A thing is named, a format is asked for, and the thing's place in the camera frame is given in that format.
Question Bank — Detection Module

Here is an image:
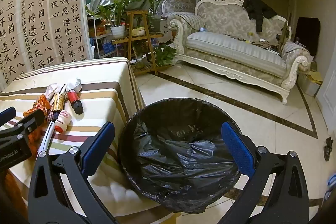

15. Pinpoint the leafy plant in white pot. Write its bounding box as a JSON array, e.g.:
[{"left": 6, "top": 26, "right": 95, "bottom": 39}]
[{"left": 85, "top": 0, "right": 142, "bottom": 40}]

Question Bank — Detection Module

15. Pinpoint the blue plastic crate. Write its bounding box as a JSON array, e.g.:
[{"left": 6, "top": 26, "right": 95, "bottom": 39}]
[{"left": 102, "top": 42, "right": 116, "bottom": 55}]

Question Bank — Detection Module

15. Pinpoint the red bottle with black cap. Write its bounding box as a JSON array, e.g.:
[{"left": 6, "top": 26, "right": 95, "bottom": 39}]
[{"left": 67, "top": 90, "right": 84, "bottom": 115}]

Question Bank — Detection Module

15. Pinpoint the small white bottle red label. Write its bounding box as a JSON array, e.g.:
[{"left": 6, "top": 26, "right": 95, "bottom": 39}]
[{"left": 54, "top": 109, "right": 72, "bottom": 133}]

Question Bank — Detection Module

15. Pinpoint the clear plastic wrapper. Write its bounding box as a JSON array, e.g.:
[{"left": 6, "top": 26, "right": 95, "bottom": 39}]
[{"left": 45, "top": 84, "right": 62, "bottom": 107}]

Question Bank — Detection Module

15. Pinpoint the dark floor object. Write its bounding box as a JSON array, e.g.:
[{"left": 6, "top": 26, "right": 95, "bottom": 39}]
[{"left": 323, "top": 137, "right": 335, "bottom": 162}]

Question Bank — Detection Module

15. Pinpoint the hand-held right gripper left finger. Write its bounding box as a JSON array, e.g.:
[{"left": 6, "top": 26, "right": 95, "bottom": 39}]
[{"left": 28, "top": 122, "right": 124, "bottom": 224}]

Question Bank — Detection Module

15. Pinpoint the pile of cardboard scraps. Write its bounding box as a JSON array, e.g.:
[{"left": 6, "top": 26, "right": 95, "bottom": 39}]
[{"left": 244, "top": 37, "right": 283, "bottom": 53}]

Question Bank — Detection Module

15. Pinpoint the tall plant in dark pot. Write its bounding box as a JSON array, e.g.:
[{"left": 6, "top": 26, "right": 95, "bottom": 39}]
[{"left": 142, "top": 0, "right": 174, "bottom": 33}]

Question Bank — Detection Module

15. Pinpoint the ornate cream sofa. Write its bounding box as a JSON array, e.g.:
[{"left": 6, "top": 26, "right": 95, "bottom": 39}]
[{"left": 167, "top": 0, "right": 313, "bottom": 105}]

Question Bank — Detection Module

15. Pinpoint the orange snack wrapper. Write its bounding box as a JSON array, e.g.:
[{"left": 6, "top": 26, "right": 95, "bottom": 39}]
[{"left": 23, "top": 95, "right": 51, "bottom": 147}]

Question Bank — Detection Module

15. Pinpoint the calligraphy paper sheet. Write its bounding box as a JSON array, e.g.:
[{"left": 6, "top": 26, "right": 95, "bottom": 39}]
[
  {"left": 22, "top": 0, "right": 55, "bottom": 73},
  {"left": 0, "top": 0, "right": 30, "bottom": 89},
  {"left": 49, "top": 0, "right": 88, "bottom": 63}
]

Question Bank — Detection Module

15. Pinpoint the black-lined round trash bin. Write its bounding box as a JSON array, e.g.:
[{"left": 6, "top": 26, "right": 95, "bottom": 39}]
[{"left": 118, "top": 98, "right": 256, "bottom": 207}]

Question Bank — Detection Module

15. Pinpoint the white metal shelf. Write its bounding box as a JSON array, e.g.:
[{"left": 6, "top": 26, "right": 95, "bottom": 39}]
[{"left": 87, "top": 14, "right": 116, "bottom": 60}]

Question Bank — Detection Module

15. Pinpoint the white tissue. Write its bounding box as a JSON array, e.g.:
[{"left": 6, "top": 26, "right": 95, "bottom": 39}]
[{"left": 66, "top": 78, "right": 83, "bottom": 92}]

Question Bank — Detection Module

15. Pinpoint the yellowish cardboard box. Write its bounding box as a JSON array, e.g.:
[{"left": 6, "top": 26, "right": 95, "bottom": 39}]
[{"left": 298, "top": 61, "right": 323, "bottom": 97}]

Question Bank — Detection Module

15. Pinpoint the black jacket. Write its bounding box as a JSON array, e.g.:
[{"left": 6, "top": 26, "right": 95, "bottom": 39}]
[{"left": 242, "top": 0, "right": 279, "bottom": 33}]

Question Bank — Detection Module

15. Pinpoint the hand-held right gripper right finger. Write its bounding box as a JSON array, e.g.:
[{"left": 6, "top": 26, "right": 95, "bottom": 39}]
[{"left": 207, "top": 122, "right": 310, "bottom": 224}]

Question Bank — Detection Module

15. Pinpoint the low green leafy plant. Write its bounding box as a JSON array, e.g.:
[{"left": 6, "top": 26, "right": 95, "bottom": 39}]
[{"left": 152, "top": 45, "right": 177, "bottom": 67}]

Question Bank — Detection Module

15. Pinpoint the gold labelled tube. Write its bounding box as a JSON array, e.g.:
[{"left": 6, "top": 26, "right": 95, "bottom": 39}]
[{"left": 51, "top": 84, "right": 69, "bottom": 120}]

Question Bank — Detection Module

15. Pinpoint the striped tablecloth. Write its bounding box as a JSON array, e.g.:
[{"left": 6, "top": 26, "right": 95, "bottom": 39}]
[{"left": 0, "top": 57, "right": 146, "bottom": 224}]

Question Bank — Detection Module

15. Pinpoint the ornate cream armchair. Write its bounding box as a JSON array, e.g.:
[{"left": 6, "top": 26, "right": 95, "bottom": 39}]
[{"left": 161, "top": 0, "right": 197, "bottom": 45}]

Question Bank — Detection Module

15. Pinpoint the wooden plant stand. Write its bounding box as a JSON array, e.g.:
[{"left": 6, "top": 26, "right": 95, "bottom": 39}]
[{"left": 112, "top": 11, "right": 164, "bottom": 76}]

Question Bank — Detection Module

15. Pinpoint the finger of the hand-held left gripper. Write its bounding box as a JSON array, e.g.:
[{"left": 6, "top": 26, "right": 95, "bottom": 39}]
[
  {"left": 0, "top": 106, "right": 17, "bottom": 123},
  {"left": 0, "top": 108, "right": 46, "bottom": 142}
]

